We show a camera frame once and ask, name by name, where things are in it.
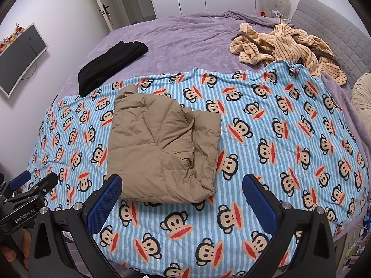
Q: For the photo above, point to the small orange ornaments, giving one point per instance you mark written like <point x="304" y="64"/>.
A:
<point x="11" y="39"/>

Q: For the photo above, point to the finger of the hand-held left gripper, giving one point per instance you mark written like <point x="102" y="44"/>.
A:
<point x="43" y="186"/>
<point x="20" y="178"/>

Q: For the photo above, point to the black folded clothes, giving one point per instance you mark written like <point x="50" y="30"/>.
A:
<point x="110" y="63"/>

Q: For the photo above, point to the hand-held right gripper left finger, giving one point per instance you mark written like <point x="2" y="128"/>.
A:
<point x="105" y="205"/>

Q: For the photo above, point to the grey padded headboard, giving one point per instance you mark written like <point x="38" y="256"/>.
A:
<point x="333" y="26"/>

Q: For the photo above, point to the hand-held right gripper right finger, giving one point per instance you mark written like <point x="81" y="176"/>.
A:
<point x="259" y="205"/>

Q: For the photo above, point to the beige striped fleece garment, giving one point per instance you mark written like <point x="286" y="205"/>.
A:
<point x="289" y="40"/>

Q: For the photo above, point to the person's left hand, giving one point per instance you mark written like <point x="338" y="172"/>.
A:
<point x="23" y="246"/>

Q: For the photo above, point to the cream round cushion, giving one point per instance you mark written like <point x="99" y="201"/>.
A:
<point x="362" y="92"/>

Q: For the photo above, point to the tan puffer jacket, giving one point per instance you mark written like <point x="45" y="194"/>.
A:
<point x="156" y="139"/>

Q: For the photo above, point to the purple bed cover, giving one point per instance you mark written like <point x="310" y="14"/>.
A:
<point x="188" y="40"/>

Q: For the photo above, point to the monkey print striped blanket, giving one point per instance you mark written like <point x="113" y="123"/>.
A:
<point x="275" y="115"/>

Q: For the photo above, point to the white framed wall monitor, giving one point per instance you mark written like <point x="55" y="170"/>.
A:
<point x="20" y="63"/>

